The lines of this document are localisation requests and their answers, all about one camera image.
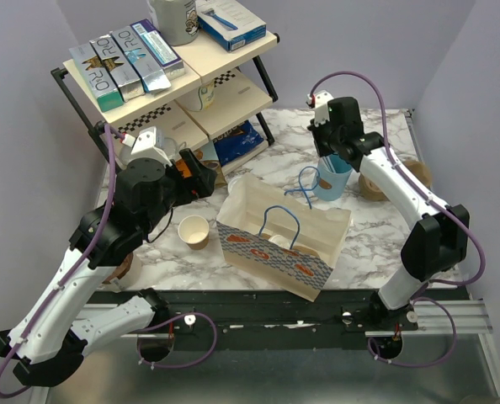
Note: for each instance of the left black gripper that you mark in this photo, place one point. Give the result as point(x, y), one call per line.
point(199, 185)

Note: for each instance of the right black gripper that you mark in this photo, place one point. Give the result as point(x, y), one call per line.
point(321, 150)

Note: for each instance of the brown paper cup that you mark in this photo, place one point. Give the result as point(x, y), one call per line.
point(194, 231)

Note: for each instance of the brown cardboard cup carrier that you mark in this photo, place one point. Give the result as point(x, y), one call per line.
point(297, 248)

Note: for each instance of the checkered paper bag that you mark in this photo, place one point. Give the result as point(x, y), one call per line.
point(299, 273)

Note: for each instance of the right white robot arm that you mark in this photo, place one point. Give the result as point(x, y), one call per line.
point(437, 239)

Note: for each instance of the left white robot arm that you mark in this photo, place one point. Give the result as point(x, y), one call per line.
point(50, 343)

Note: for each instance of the brown cookie package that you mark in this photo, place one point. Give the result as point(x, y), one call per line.
point(208, 157)

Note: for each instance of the grey sponge pad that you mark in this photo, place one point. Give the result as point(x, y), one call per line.
point(167, 144)

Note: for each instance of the blue chips bag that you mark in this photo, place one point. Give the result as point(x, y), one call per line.
point(236, 142)

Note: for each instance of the black beige shelf rack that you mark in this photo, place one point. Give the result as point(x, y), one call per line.
point(243, 90)

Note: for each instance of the stacked brown cup carriers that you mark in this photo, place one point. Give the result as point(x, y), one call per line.
point(371, 191)

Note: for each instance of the white patterned mug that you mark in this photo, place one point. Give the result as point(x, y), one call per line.
point(200, 98)

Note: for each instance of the blue silver toothpaste box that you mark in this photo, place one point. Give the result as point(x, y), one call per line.
point(153, 77)

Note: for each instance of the brown cookie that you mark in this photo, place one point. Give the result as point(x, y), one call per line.
point(121, 270)

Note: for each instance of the purple white toothpaste box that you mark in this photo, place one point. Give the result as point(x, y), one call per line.
point(166, 56)

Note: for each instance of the teal silver toothpaste box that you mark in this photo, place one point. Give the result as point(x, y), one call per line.
point(97, 78)

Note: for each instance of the blue razor box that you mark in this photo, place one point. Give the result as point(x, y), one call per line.
point(229, 23)

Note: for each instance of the grey printed mug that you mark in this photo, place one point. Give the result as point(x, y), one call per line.
point(176, 20)

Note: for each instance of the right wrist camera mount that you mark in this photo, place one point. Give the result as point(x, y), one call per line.
point(318, 102)

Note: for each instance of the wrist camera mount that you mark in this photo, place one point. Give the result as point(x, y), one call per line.
point(318, 102)
point(146, 144)

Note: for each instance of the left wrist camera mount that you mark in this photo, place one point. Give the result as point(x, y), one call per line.
point(146, 144)

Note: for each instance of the cream bag with blue handles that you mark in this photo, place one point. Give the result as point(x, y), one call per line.
point(257, 207)

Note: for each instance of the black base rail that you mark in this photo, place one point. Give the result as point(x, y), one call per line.
point(274, 320)

